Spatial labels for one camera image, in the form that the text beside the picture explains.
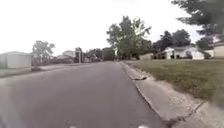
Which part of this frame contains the concrete kerb strip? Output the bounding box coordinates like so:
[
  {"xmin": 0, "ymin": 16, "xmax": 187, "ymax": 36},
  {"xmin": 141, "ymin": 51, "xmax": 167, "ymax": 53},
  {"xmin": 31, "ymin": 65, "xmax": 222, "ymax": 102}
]
[{"xmin": 119, "ymin": 59, "xmax": 224, "ymax": 128}]

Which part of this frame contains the row of distant trees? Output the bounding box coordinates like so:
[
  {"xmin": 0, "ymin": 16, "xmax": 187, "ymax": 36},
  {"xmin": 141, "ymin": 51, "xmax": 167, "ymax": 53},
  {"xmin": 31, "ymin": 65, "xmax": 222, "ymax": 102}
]
[{"xmin": 74, "ymin": 46, "xmax": 117, "ymax": 63}]

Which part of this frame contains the large dark pine tree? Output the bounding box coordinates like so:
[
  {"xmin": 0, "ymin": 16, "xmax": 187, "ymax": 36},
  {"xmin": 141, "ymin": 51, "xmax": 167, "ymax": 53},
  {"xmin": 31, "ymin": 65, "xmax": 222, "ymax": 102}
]
[{"xmin": 171, "ymin": 0, "xmax": 224, "ymax": 41}]

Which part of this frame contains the small leafy tree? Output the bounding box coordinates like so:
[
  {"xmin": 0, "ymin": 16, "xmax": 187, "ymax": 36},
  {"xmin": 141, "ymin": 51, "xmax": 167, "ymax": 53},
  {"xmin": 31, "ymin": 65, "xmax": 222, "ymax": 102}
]
[{"xmin": 31, "ymin": 39, "xmax": 56, "ymax": 66}]

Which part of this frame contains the white house with gable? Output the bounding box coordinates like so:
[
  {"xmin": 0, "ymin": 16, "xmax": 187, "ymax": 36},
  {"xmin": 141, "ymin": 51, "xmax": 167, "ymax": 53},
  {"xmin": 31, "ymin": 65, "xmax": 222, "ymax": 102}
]
[{"xmin": 159, "ymin": 44, "xmax": 206, "ymax": 61}]

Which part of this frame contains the dark round tree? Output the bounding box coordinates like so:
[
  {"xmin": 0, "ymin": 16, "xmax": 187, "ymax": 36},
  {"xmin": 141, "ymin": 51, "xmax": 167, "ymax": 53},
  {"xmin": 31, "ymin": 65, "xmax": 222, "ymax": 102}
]
[
  {"xmin": 153, "ymin": 30, "xmax": 174, "ymax": 51},
  {"xmin": 171, "ymin": 28, "xmax": 192, "ymax": 48}
]

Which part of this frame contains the dark debris patch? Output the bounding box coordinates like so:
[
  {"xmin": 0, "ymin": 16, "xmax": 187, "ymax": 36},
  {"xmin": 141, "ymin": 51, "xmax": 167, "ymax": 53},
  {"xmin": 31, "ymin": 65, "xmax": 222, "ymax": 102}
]
[{"xmin": 132, "ymin": 76, "xmax": 148, "ymax": 82}]

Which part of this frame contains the tall green tree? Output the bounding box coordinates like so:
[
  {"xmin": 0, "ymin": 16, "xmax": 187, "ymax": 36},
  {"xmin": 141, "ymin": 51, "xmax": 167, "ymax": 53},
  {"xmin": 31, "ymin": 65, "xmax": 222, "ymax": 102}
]
[{"xmin": 105, "ymin": 14, "xmax": 154, "ymax": 61}]

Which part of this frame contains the grey asphalt road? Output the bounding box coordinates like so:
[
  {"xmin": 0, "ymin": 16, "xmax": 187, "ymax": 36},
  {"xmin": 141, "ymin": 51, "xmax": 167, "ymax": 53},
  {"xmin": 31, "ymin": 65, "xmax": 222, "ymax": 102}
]
[{"xmin": 0, "ymin": 60, "xmax": 168, "ymax": 128}]

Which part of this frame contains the white low garage building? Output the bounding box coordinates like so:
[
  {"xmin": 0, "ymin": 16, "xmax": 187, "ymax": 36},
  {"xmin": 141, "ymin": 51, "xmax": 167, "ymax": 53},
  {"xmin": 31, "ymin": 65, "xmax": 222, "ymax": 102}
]
[{"xmin": 0, "ymin": 50, "xmax": 33, "ymax": 70}]

